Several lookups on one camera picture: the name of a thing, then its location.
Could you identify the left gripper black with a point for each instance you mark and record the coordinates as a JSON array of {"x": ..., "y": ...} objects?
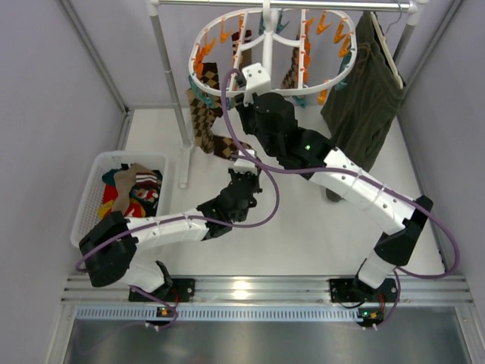
[{"x": 245, "y": 174}]

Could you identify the brown tan argyle sock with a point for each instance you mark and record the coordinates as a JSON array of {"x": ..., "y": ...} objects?
[{"x": 202, "y": 120}]

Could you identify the dark brown argyle sock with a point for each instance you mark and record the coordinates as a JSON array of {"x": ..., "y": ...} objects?
[{"x": 210, "y": 75}]

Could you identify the tan sock maroon white stripes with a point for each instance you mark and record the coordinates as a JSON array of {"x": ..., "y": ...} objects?
[{"x": 137, "y": 176}]

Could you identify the brown orange argyle sock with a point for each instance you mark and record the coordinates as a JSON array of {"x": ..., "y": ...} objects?
[{"x": 225, "y": 147}]

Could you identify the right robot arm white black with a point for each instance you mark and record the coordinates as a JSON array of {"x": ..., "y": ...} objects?
[{"x": 271, "y": 120}]

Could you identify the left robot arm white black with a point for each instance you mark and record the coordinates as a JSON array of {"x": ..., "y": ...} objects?
[{"x": 116, "y": 249}]

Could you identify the pile of socks in basket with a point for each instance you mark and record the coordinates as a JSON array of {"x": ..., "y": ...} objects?
[{"x": 143, "y": 203}]

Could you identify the white oval clip hanger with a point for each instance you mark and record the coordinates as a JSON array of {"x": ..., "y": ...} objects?
[{"x": 231, "y": 80}]

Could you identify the white clothes hanger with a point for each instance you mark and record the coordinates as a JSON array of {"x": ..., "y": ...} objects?
[{"x": 389, "y": 67}]

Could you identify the argyle sock right inner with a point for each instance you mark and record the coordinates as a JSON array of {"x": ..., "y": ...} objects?
[{"x": 291, "y": 78}]

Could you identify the tan striped sock inner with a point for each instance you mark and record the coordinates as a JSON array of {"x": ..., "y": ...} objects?
[{"x": 245, "y": 58}]

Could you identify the olive green hanging garment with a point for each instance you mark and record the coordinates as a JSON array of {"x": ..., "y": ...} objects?
[{"x": 359, "y": 115}]

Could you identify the white laundry basket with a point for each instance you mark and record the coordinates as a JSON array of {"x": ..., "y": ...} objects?
[{"x": 91, "y": 199}]

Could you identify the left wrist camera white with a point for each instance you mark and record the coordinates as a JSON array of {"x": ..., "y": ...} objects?
[{"x": 243, "y": 164}]

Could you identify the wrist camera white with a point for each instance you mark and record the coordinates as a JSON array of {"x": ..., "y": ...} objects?
[
  {"x": 243, "y": 164},
  {"x": 258, "y": 82}
]

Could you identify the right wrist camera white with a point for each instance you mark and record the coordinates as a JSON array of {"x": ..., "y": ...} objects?
[{"x": 258, "y": 82}]

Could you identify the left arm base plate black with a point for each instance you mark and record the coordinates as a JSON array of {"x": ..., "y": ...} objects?
[{"x": 182, "y": 291}]

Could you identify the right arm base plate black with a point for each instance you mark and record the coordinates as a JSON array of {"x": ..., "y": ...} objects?
[{"x": 352, "y": 290}]

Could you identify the clothes rack metal frame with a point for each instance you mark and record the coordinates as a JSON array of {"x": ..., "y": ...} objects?
[{"x": 170, "y": 76}]

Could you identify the aluminium mounting rail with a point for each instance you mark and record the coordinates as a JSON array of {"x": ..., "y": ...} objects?
[{"x": 450, "y": 291}]

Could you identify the slotted cable duct grey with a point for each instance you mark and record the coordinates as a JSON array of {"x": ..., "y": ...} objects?
[{"x": 219, "y": 313}]

